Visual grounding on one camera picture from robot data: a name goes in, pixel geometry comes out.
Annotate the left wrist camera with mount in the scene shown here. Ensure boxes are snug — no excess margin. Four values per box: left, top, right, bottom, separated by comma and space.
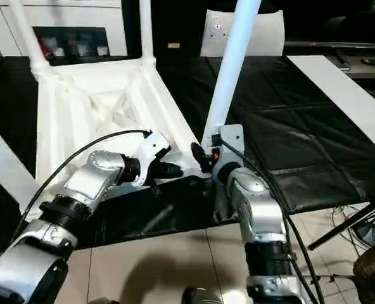
131, 131, 172, 188

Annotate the white plastic table leg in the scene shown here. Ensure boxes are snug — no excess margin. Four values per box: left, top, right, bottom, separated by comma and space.
0, 116, 37, 207
200, 0, 262, 150
8, 0, 54, 80
138, 0, 158, 68

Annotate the thin black rod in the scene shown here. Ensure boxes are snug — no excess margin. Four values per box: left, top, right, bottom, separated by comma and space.
308, 202, 375, 251

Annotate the white board with round fitting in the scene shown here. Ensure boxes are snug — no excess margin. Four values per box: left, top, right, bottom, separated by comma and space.
200, 9, 286, 58

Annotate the red item behind glass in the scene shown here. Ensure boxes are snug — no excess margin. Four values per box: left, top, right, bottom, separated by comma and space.
39, 37, 54, 58

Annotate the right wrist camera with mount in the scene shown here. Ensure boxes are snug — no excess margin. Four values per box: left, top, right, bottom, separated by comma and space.
211, 124, 246, 182

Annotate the white glass-door cabinet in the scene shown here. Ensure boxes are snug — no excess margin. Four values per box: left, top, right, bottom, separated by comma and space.
0, 0, 129, 58

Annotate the black work mat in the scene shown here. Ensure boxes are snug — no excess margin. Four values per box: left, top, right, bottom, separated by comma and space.
0, 53, 375, 263

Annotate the brown round object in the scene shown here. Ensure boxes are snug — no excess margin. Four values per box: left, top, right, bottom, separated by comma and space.
353, 242, 375, 304

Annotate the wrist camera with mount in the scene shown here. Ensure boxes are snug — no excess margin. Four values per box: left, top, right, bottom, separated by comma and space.
131, 131, 172, 188
211, 124, 246, 182

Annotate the dark grey bar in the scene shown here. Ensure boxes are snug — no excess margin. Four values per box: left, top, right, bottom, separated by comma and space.
284, 41, 375, 49

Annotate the white plastic table top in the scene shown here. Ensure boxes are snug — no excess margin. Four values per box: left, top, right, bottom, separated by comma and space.
18, 56, 214, 217

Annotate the dark cabinet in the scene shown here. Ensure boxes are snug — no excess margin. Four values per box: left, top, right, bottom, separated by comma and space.
120, 0, 217, 92

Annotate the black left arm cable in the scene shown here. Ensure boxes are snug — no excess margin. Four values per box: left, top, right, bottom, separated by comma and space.
12, 129, 154, 243

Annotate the white flat panel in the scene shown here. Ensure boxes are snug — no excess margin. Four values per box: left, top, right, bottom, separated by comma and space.
287, 55, 375, 150

